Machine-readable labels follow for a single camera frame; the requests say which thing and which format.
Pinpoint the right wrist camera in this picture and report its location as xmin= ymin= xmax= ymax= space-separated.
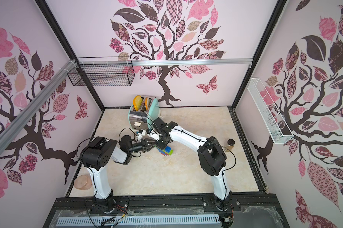
xmin=147 ymin=128 xmax=158 ymax=135

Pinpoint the brown toast slice right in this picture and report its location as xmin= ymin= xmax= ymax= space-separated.
xmin=143 ymin=97 xmax=152 ymax=112

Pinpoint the mint green toaster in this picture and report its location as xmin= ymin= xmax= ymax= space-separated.
xmin=128 ymin=96 xmax=161 ymax=131

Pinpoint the small blue lego brick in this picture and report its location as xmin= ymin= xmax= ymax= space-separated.
xmin=164 ymin=146 xmax=172 ymax=153

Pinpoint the pink translucent bowl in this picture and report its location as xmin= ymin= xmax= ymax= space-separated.
xmin=74 ymin=174 xmax=93 ymax=191

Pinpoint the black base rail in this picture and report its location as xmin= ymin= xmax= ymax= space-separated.
xmin=44 ymin=192 xmax=289 ymax=228

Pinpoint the aluminium rail left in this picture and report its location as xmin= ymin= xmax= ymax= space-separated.
xmin=0 ymin=60 xmax=76 ymax=155

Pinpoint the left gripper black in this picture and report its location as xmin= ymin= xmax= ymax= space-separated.
xmin=128 ymin=138 xmax=156 ymax=154

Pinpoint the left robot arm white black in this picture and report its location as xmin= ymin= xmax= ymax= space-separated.
xmin=80 ymin=135 xmax=156 ymax=213

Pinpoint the yellow toast slice left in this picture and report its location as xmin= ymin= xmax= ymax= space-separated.
xmin=132 ymin=96 xmax=143 ymax=111

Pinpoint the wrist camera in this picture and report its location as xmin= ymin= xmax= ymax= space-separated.
xmin=136 ymin=130 xmax=147 ymax=142
xmin=147 ymin=128 xmax=158 ymax=135

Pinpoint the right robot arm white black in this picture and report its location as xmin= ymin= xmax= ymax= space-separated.
xmin=151 ymin=118 xmax=232 ymax=210

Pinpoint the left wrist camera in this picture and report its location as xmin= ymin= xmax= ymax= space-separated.
xmin=136 ymin=130 xmax=147 ymax=142

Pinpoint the white wire basket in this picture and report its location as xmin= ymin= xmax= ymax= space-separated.
xmin=247 ymin=78 xmax=294 ymax=144

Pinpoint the brown cylindrical cup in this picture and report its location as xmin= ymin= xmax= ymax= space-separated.
xmin=226 ymin=139 xmax=236 ymax=151

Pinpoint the white cable duct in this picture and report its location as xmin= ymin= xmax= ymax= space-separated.
xmin=54 ymin=214 xmax=220 ymax=228

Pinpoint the black wire basket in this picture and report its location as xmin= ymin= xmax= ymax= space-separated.
xmin=67 ymin=57 xmax=135 ymax=86

